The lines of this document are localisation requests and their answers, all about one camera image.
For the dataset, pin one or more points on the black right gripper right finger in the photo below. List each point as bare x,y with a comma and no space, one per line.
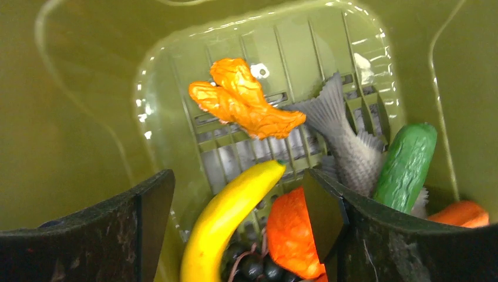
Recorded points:
359,239

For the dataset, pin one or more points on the olive green plastic bin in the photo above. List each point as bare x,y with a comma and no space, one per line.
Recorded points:
95,99

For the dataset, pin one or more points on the orange toy pumpkin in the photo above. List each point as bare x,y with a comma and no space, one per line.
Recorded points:
290,239

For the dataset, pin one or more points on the grey toy fish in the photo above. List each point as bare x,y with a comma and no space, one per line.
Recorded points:
356,158

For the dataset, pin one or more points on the purple orange toy slice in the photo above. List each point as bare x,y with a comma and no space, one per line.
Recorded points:
464,213

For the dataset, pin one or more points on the yellow toy banana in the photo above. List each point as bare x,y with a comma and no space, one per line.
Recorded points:
220,218

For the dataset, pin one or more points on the dark toy grape bunch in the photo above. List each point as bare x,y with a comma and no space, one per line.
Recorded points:
251,261

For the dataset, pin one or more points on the yellow orange toy food cluster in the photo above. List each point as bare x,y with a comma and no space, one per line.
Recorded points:
237,97

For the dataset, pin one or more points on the green toy vegetable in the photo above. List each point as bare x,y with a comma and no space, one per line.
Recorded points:
406,166

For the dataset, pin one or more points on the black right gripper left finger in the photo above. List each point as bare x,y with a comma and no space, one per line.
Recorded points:
118,239

